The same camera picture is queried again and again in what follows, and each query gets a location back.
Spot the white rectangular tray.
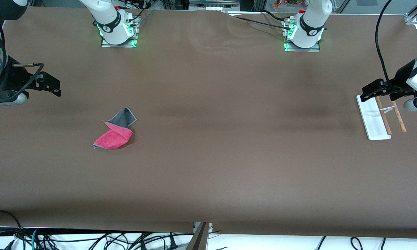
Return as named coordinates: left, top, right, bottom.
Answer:
left=356, top=94, right=407, bottom=141

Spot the metal table bracket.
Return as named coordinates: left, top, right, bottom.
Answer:
left=193, top=222, right=213, bottom=234

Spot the black hanging cable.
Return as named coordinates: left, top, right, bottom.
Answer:
left=375, top=0, right=395, bottom=87

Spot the grey connector panel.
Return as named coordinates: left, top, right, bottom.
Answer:
left=189, top=0, right=240, bottom=11

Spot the black cable on table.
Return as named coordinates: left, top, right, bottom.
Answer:
left=222, top=11, right=289, bottom=30
left=261, top=9, right=294, bottom=22

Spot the red and grey towel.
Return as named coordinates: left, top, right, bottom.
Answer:
left=93, top=107, right=138, bottom=150

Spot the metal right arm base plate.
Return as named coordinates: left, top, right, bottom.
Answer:
left=101, top=14, right=139, bottom=48

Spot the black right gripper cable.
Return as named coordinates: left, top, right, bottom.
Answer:
left=0, top=62, right=44, bottom=101

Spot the brown diagonal beam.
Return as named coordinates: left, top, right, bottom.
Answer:
left=186, top=223, right=209, bottom=250

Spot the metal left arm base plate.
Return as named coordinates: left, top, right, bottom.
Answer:
left=284, top=19, right=321, bottom=53

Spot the black arched floor cable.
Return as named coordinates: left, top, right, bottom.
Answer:
left=0, top=210, right=24, bottom=243

